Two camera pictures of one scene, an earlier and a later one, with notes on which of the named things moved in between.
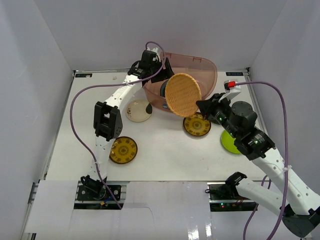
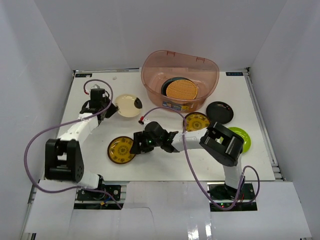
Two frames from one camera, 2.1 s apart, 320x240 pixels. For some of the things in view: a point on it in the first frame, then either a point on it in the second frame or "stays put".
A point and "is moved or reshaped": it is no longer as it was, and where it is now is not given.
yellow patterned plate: (196, 125) stays put
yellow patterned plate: (123, 150) stays put
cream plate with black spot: (139, 110) is moved or reshaped
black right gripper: (208, 107) -> (139, 137)
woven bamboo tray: (182, 91) is moved or reshaped
